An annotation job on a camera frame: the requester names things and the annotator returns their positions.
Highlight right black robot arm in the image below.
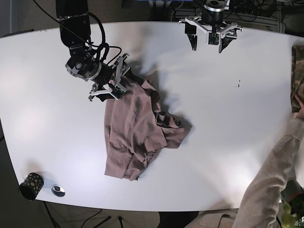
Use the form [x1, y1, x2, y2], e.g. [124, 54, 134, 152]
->
[56, 0, 130, 101]

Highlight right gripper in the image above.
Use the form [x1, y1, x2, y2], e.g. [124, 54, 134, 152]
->
[87, 53, 131, 101]

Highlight black floral cup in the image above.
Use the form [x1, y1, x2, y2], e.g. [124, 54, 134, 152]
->
[19, 172, 44, 200]

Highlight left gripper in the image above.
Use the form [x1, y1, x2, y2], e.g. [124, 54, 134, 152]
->
[179, 11, 243, 53]

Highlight person's forearm beige sleeve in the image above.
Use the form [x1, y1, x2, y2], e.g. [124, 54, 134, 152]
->
[190, 117, 304, 228]

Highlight left metal table grommet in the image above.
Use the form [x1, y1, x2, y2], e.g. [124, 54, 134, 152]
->
[51, 185, 65, 197]

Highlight dusty pink T-shirt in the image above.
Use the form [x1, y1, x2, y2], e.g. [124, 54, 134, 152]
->
[104, 76, 190, 181]

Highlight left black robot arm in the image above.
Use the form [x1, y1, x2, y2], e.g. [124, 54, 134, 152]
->
[179, 0, 243, 53]

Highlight camouflage T-shirt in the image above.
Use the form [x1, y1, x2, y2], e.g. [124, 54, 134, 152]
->
[290, 45, 304, 113]

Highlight person's hand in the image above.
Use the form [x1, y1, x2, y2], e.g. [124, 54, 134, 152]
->
[295, 94, 304, 120]

